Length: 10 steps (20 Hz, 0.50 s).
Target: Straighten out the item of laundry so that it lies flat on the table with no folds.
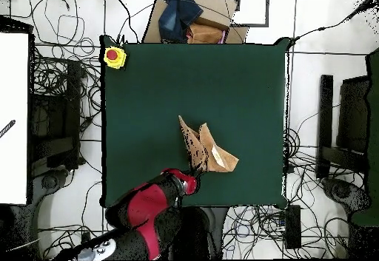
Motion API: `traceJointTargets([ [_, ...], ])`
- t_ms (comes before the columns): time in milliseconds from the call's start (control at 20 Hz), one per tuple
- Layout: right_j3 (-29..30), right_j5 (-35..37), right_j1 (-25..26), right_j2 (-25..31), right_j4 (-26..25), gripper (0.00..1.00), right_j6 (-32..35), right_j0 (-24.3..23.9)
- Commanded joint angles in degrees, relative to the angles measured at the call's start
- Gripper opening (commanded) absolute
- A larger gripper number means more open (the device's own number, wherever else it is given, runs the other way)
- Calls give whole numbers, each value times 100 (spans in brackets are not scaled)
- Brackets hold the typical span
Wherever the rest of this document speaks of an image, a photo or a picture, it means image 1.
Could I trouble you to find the tan terry towel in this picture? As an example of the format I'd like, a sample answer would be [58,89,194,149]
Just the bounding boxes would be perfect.
[177,115,240,174]

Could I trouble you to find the dark green table cloth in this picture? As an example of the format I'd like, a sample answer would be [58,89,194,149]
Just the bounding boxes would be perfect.
[99,35,291,209]

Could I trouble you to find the folded brown towel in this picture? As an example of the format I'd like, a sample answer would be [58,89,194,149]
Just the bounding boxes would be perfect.
[187,23,224,44]

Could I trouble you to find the black caster base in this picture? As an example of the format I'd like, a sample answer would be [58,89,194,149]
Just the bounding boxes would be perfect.
[32,169,70,209]
[322,177,372,214]

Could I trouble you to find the yellow emergency stop button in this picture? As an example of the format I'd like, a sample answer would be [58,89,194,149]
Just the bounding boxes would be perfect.
[103,46,127,70]

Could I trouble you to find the black equipment stand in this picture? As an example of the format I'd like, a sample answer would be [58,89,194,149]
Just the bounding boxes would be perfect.
[29,59,82,173]

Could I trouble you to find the blue denim jeans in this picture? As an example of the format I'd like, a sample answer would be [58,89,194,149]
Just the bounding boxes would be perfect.
[158,0,204,43]

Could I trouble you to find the brown cardboard box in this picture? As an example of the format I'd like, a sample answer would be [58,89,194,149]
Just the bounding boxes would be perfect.
[141,0,249,44]

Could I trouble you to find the green cloth covered furniture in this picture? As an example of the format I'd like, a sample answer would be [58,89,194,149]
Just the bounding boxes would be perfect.
[351,47,379,227]

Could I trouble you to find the black striped rod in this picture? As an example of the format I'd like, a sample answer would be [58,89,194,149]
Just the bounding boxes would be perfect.
[0,119,16,139]

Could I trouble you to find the white panel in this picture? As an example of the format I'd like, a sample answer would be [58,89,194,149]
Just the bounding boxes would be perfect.
[0,32,30,206]

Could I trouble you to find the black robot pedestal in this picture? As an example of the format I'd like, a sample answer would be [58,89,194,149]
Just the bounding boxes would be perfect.
[168,206,229,260]

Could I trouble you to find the thick black cable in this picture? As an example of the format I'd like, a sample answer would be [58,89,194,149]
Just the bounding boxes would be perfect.
[288,0,379,47]

